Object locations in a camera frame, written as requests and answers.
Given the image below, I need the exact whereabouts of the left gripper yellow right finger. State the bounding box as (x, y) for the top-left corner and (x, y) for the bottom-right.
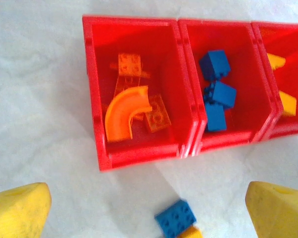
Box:
(245, 181), (298, 238)

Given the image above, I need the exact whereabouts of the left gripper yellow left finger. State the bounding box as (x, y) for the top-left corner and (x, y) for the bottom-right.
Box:
(0, 182), (52, 238)

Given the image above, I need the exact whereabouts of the yellow arched lego piece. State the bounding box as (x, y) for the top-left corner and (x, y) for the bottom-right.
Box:
(278, 90), (298, 117)

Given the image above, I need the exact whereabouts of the blue lego brick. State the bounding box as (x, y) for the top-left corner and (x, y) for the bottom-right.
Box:
(204, 103), (228, 132)
(204, 80), (238, 110)
(198, 49), (232, 81)
(154, 199), (197, 238)

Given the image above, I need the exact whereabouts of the orange curved lego piece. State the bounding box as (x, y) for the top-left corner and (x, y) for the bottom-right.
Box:
(104, 85), (153, 143)

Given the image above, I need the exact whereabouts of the yellow lego brick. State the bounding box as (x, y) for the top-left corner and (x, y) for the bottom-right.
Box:
(266, 53), (287, 71)
(181, 225), (204, 238)

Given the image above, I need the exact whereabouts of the long orange lego plate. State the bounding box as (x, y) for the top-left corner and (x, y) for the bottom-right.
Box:
(110, 61), (151, 96)

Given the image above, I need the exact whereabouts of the small orange lego brick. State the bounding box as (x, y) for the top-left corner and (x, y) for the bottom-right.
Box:
(118, 52), (142, 76)

